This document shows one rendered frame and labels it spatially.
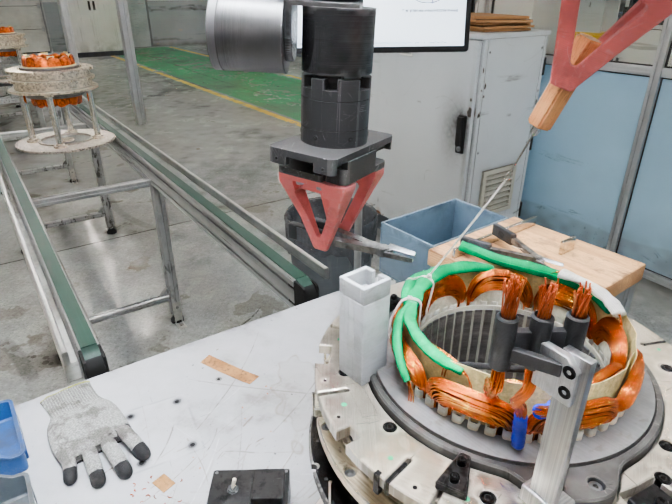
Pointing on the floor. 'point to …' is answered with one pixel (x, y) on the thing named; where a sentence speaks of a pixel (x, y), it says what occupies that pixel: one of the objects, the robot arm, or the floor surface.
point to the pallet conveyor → (298, 286)
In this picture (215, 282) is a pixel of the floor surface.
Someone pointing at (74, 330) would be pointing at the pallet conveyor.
